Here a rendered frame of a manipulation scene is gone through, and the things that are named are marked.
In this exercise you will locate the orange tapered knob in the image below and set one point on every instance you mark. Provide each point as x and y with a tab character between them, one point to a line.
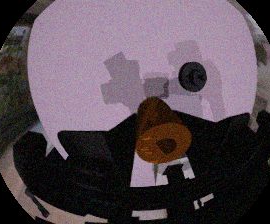
160	134

